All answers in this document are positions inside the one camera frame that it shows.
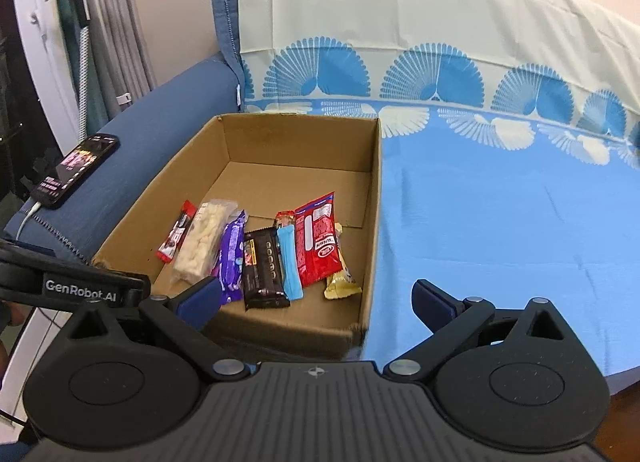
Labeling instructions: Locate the grey curtain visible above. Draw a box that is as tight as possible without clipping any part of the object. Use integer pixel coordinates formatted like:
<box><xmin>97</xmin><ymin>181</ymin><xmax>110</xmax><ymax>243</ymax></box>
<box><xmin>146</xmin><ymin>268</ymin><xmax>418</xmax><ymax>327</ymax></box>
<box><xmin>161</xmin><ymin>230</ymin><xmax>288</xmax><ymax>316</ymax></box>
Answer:
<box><xmin>50</xmin><ymin>0</ymin><xmax>158</xmax><ymax>128</ymax></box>

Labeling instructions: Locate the black cracker snack bar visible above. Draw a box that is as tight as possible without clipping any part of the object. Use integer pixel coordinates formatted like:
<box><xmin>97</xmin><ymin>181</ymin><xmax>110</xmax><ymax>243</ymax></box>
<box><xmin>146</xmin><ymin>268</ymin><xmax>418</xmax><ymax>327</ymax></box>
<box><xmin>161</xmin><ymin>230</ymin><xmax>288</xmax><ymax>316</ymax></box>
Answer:
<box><xmin>242</xmin><ymin>227</ymin><xmax>292</xmax><ymax>312</ymax></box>

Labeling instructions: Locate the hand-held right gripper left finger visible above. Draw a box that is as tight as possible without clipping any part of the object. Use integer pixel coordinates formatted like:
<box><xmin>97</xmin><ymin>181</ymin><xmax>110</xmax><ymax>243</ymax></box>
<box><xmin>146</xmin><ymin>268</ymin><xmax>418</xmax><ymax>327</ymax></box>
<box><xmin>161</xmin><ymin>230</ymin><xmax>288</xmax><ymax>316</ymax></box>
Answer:
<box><xmin>62</xmin><ymin>276</ymin><xmax>251</xmax><ymax>383</ymax></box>

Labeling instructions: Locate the blue sofa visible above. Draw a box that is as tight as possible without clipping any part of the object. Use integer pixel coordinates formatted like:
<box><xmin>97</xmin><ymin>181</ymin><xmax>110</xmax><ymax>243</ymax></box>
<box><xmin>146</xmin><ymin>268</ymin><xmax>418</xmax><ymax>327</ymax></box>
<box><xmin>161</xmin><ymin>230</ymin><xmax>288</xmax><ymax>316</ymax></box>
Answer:
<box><xmin>2</xmin><ymin>0</ymin><xmax>246</xmax><ymax>268</ymax></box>

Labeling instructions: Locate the black smartphone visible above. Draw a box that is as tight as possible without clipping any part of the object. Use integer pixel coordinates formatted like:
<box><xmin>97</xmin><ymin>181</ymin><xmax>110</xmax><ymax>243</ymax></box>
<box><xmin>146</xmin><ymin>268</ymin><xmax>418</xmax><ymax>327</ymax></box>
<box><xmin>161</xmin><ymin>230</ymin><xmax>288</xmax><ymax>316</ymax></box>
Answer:
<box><xmin>34</xmin><ymin>133</ymin><xmax>121</xmax><ymax>210</ymax></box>

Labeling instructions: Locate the white garment steamer stand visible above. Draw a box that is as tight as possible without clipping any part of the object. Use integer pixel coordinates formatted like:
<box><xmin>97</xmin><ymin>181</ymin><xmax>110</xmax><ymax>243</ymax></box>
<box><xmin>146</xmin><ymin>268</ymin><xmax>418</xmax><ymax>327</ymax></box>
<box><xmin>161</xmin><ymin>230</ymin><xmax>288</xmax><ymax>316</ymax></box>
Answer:
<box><xmin>45</xmin><ymin>0</ymin><xmax>136</xmax><ymax>138</ymax></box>

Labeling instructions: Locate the brown cardboard box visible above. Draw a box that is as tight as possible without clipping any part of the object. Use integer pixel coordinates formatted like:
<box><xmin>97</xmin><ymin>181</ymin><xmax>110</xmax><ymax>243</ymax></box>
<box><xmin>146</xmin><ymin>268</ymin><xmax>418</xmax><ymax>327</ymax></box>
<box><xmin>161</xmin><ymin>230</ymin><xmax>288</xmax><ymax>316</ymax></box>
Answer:
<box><xmin>91</xmin><ymin>112</ymin><xmax>383</xmax><ymax>363</ymax></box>

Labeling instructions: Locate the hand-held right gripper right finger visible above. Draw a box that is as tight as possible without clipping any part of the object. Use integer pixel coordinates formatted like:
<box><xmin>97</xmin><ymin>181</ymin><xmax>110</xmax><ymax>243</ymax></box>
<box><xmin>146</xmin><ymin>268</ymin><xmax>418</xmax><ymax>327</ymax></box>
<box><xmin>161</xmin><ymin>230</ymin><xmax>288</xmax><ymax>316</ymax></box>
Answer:
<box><xmin>381</xmin><ymin>279</ymin><xmax>576</xmax><ymax>384</ymax></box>

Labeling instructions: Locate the slim red snack packet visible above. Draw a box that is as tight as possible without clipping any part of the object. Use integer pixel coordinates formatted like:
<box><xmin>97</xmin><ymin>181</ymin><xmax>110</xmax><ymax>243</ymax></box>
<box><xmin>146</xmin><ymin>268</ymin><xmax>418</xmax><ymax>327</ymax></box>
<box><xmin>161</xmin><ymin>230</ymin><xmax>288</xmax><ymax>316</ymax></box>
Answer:
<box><xmin>155</xmin><ymin>199</ymin><xmax>197</xmax><ymax>263</ymax></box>

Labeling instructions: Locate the white door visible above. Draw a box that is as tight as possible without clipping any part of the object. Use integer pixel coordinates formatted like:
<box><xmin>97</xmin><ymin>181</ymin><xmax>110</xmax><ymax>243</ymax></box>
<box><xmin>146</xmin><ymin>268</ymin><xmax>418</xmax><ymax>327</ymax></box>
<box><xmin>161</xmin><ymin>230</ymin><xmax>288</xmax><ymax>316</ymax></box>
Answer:
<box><xmin>10</xmin><ymin>0</ymin><xmax>86</xmax><ymax>153</ymax></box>

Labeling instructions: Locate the cream wafer snack packet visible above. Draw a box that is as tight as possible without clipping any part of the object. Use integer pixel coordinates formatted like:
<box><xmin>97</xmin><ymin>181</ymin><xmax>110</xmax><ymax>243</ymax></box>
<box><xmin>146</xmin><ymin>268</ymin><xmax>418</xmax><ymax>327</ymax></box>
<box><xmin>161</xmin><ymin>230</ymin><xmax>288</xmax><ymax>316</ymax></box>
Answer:
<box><xmin>172</xmin><ymin>199</ymin><xmax>238</xmax><ymax>285</ymax></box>

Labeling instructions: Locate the yellow snack packet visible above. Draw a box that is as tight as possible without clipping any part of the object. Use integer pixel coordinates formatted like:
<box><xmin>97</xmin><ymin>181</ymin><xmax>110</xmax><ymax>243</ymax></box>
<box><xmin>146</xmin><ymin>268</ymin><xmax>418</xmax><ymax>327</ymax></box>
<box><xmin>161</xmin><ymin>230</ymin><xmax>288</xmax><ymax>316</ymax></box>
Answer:
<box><xmin>324</xmin><ymin>222</ymin><xmax>363</xmax><ymax>301</ymax></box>

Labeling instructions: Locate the white charging cable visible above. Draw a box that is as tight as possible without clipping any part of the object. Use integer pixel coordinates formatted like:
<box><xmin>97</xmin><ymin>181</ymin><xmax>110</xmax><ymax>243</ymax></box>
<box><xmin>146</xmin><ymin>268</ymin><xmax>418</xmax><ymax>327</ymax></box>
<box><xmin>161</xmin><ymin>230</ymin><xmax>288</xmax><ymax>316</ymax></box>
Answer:
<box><xmin>14</xmin><ymin>199</ymin><xmax>42</xmax><ymax>239</ymax></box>

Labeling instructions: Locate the purple snack packet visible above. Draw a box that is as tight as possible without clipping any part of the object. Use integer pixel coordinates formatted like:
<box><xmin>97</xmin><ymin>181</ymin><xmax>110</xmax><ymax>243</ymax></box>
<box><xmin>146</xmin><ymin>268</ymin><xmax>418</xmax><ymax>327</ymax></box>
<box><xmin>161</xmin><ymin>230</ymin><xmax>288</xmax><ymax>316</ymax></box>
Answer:
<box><xmin>212</xmin><ymin>209</ymin><xmax>249</xmax><ymax>305</ymax></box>

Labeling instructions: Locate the long thin snack stick packet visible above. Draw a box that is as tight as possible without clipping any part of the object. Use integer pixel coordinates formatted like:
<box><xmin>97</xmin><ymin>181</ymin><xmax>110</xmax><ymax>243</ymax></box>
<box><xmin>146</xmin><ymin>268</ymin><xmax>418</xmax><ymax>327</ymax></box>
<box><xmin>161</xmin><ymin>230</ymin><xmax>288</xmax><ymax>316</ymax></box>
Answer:
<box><xmin>276</xmin><ymin>223</ymin><xmax>305</xmax><ymax>301</ymax></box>

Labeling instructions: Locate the large red snack packet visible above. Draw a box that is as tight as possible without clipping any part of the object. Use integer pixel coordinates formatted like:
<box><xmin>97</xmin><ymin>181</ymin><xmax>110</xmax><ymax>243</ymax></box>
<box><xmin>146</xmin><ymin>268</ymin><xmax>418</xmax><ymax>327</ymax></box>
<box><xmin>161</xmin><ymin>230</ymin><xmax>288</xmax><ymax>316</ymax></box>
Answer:
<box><xmin>294</xmin><ymin>191</ymin><xmax>342</xmax><ymax>288</ymax></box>

